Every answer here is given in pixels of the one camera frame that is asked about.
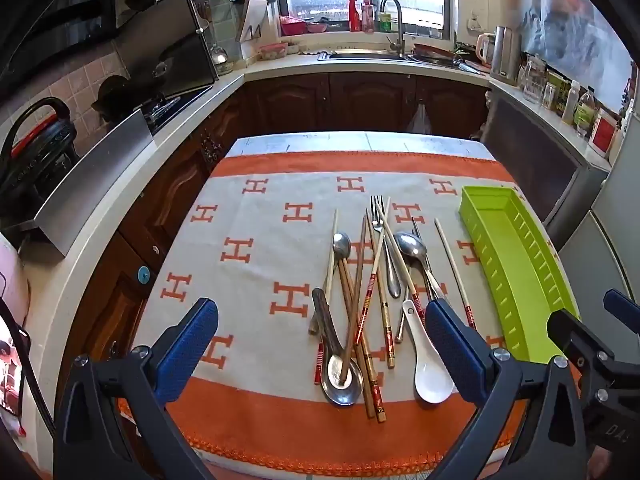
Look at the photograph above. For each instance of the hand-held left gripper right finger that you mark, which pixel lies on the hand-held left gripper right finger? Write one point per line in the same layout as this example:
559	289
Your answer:
455	350

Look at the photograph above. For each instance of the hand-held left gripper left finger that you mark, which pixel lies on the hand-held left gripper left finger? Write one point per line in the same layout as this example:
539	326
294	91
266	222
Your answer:
190	340

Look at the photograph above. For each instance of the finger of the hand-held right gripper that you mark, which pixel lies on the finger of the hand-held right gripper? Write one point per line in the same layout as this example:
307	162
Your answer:
580	342
622	310

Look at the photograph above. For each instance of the white ceramic spoon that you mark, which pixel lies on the white ceramic spoon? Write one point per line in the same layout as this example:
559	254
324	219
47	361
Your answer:
427	380

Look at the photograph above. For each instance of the brown chopstick decorated end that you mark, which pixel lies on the brown chopstick decorated end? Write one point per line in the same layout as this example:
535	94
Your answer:
372	375

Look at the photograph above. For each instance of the light chopstick decorated end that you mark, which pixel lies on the light chopstick decorated end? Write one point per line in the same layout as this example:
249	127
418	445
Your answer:
378	280

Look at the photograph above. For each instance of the green plastic utensil tray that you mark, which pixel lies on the green plastic utensil tray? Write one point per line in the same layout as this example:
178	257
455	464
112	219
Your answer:
505	240

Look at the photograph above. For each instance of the grey refrigerator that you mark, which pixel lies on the grey refrigerator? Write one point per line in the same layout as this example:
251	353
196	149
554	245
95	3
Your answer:
610	240

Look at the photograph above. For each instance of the blue round sticker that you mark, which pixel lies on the blue round sticker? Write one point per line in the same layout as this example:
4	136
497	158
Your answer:
144	274

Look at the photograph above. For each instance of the orange white printed blanket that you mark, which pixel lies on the orange white printed blanket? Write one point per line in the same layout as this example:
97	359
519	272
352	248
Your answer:
280	240

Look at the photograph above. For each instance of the steel fork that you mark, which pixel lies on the steel fork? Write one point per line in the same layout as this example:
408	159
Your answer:
381	210

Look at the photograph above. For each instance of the grey metal cabinet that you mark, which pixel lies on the grey metal cabinet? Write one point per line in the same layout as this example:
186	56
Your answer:
535	160

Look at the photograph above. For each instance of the red label packet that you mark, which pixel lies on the red label packet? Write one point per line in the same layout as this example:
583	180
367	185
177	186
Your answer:
602	132

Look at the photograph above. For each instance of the low steel panel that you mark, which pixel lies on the low steel panel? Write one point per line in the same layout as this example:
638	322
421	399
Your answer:
95	185

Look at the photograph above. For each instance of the phone screen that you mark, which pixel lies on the phone screen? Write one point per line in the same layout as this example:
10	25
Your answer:
10	370

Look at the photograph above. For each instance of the clear bottle green label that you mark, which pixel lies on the clear bottle green label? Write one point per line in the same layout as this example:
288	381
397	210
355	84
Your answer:
585	112

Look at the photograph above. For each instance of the white plastic bottle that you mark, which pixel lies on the white plastic bottle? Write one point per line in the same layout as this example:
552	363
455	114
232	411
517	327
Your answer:
571	105

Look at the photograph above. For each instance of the hanging plastic bag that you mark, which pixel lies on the hanging plastic bag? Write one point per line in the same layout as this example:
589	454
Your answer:
419	120

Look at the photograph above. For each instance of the gas stove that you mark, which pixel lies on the gas stove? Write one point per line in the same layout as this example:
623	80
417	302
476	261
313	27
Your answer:
170	107

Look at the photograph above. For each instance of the black pressure cooker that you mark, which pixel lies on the black pressure cooker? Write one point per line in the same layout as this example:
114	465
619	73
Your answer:
35	160

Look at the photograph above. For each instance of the glass jar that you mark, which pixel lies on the glass jar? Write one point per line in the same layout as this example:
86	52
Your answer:
533	80

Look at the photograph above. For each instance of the black wok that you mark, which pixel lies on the black wok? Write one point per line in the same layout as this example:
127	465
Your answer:
117	97

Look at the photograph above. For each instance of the dark wooden base cabinets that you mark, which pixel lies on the dark wooden base cabinets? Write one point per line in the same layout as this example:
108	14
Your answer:
300	105

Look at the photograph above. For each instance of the steel electric kettle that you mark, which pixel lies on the steel electric kettle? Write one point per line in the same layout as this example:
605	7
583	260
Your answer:
505	55

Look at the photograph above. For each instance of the small lidded pot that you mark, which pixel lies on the small lidded pot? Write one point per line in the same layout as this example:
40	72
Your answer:
221	57

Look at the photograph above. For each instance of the white kitchen countertop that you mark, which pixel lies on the white kitchen countertop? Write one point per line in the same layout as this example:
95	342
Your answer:
280	66

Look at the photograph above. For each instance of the tall steel splash guard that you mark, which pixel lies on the tall steel splash guard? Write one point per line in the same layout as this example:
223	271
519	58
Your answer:
170	45

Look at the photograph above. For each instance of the pink white jug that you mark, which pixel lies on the pink white jug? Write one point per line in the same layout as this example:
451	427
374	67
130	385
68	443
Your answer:
484	47

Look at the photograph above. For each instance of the red frying pan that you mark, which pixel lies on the red frying pan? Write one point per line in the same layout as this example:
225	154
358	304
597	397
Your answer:
432	51

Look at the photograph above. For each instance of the pink food container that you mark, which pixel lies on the pink food container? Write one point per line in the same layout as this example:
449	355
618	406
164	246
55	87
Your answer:
272	51

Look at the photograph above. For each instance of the steel sink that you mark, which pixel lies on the steel sink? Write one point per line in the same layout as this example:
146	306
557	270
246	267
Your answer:
360	55

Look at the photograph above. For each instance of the white cutting board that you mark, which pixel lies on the white cutting board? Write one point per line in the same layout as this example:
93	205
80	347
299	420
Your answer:
252	17

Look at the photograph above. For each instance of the red plastic basin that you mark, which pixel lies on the red plastic basin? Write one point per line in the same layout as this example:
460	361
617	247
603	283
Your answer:
291	26

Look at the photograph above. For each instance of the small bowl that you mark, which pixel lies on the small bowl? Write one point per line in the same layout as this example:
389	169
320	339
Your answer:
316	26

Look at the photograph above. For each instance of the steel faucet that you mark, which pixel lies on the steel faucet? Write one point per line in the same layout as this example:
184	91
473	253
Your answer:
395	15

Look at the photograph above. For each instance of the pink bottle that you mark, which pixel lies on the pink bottle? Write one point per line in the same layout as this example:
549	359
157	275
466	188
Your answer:
368	17

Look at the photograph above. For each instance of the red bottle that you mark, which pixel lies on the red bottle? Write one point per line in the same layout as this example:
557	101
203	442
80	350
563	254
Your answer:
354	15

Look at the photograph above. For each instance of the black range hood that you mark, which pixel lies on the black range hood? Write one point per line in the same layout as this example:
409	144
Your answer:
50	5

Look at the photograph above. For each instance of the plastic wall sheet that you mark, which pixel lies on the plastic wall sheet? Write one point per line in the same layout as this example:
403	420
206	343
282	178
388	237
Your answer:
575	25

